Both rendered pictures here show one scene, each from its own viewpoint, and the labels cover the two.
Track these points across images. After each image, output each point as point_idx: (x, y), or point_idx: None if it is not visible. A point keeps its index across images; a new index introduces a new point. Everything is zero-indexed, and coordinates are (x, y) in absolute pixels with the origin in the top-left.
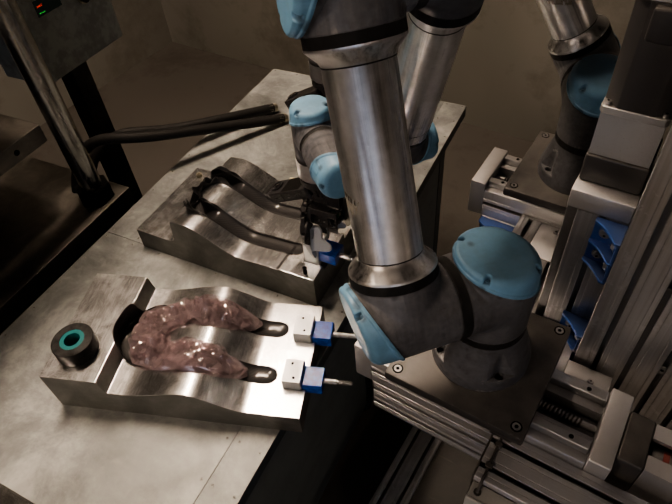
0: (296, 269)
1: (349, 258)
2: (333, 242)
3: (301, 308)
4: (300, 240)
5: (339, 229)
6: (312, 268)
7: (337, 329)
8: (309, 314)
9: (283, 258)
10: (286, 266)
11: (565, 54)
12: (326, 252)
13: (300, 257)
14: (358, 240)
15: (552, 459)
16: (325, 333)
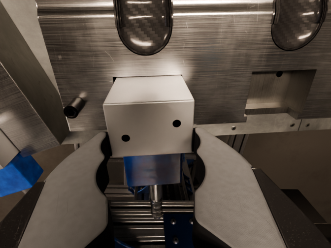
0: (73, 73)
1: (151, 199)
2: (177, 161)
3: (25, 112)
4: (184, 18)
5: (272, 80)
6: (103, 110)
7: (76, 143)
8: (25, 133)
9: (89, 2)
10: (63, 37)
11: None
12: (132, 163)
13: (119, 59)
14: None
15: None
16: (1, 187)
